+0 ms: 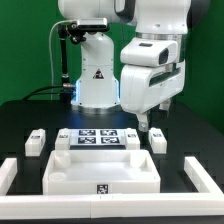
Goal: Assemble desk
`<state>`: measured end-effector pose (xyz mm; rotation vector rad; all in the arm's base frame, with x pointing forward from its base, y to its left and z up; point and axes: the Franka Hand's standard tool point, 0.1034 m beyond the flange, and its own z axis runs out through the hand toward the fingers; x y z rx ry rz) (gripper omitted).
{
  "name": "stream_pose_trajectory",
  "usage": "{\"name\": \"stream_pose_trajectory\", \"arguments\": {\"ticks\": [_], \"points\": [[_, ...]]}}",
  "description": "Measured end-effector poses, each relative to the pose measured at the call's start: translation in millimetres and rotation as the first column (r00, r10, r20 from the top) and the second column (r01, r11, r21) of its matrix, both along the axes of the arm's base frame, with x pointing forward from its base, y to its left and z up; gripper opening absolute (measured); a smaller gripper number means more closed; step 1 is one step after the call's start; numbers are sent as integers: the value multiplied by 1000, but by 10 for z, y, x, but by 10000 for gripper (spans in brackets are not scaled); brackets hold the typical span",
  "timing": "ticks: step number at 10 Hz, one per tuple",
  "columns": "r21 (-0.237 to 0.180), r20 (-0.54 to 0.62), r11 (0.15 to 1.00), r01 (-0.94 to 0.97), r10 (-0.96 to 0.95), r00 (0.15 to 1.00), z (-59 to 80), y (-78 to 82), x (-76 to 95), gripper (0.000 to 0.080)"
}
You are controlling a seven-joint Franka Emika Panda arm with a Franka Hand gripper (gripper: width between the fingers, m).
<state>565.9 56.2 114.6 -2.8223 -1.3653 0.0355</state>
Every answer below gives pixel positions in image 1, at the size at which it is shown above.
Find white desk tabletop tray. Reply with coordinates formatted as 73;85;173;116
42;150;161;195

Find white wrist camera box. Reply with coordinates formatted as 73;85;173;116
120;38;178;67

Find fiducial marker base plate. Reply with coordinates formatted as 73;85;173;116
70;129;125;146

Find grey depth camera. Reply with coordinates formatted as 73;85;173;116
77;18;108;31

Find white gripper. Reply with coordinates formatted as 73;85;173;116
120;63;184;132

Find white camera cable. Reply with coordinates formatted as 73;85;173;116
48;19;78;100

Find black cables on table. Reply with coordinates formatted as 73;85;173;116
21;83;76;102

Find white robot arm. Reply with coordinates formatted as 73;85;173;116
58;0;191;132

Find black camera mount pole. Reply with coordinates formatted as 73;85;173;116
57;22;86;103

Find white U-shaped obstacle frame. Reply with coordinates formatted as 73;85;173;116
0;157;224;220

